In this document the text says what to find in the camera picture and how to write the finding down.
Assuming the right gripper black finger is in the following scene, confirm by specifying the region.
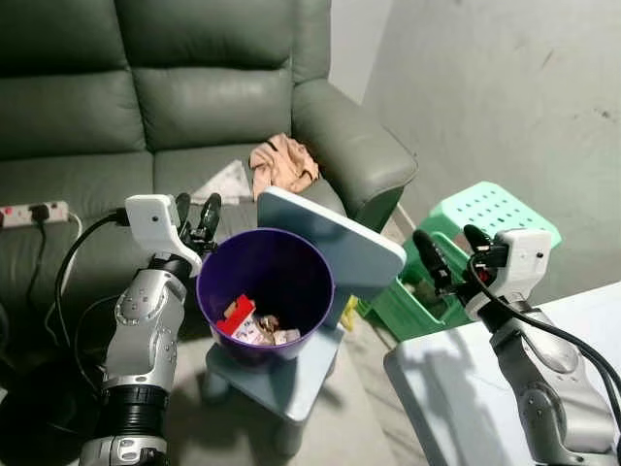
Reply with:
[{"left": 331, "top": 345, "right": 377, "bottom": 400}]
[
  {"left": 411, "top": 228, "right": 454, "bottom": 294},
  {"left": 462, "top": 223, "right": 498, "bottom": 261}
]

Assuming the purple plastic rubbish bin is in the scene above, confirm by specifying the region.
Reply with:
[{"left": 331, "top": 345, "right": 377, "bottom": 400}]
[{"left": 195, "top": 227, "right": 337, "bottom": 369}]

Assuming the green plastic stool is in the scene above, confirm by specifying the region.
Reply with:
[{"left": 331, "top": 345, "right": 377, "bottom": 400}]
[{"left": 363, "top": 181, "right": 563, "bottom": 342}]

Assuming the grey triangular cloth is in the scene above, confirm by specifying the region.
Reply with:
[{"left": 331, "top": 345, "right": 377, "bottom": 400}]
[{"left": 190, "top": 160, "right": 256, "bottom": 206}]

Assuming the red snack packet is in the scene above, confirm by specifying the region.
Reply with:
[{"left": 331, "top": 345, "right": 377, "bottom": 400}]
[{"left": 214, "top": 295, "right": 256, "bottom": 338}]

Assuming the beige crumpled cloth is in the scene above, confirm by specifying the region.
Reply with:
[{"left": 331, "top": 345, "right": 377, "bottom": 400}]
[{"left": 249, "top": 133, "right": 320, "bottom": 201}]

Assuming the small yellow object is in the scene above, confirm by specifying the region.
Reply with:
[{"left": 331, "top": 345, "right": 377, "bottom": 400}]
[{"left": 339, "top": 295, "right": 361, "bottom": 333}]

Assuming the green leather sofa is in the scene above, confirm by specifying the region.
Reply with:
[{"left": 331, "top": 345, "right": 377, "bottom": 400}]
[{"left": 0, "top": 0, "right": 419, "bottom": 336}]

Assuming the white printed packet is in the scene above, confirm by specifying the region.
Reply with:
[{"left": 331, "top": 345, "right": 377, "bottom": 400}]
[{"left": 229, "top": 313, "right": 302, "bottom": 349}]

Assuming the white power strip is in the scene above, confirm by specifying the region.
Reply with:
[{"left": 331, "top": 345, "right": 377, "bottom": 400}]
[{"left": 0, "top": 200, "right": 72, "bottom": 230}]

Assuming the black round fan base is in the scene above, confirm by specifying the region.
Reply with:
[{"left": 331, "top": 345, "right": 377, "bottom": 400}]
[{"left": 0, "top": 367, "right": 81, "bottom": 466}]

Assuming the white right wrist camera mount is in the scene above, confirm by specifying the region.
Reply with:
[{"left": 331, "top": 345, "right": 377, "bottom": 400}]
[{"left": 493, "top": 227, "right": 553, "bottom": 304}]

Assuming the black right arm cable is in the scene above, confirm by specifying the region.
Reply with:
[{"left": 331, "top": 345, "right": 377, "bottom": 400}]
[{"left": 470, "top": 262, "right": 621, "bottom": 414}]

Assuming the white power cable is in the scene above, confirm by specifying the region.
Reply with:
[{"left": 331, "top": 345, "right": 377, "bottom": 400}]
[{"left": 64, "top": 212, "right": 86, "bottom": 249}]

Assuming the black floor cable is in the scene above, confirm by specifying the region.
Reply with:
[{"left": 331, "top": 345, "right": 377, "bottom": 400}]
[{"left": 70, "top": 293, "right": 122, "bottom": 394}]

